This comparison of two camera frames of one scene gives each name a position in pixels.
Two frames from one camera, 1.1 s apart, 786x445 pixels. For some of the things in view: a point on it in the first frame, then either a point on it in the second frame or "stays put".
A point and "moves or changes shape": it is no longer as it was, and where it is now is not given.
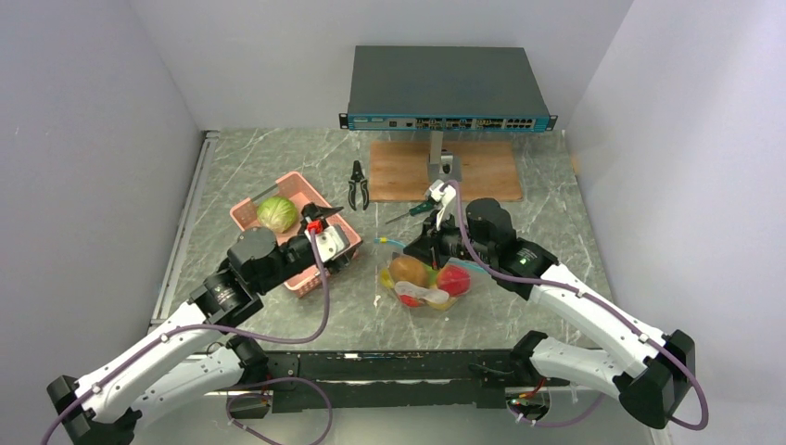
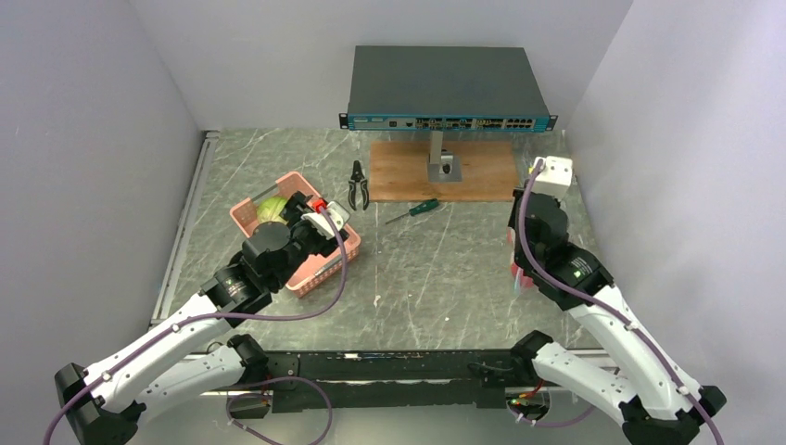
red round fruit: [453, 279] moves or changes shape
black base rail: [300, 381] stays put
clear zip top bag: [414, 284] moves or changes shape
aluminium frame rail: [210, 140] stays put
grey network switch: [433, 88] stays put
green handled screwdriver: [416, 210] stays put
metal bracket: [442, 165] stays put
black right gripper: [428, 248] → [510, 223]
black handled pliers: [358, 176] stays put
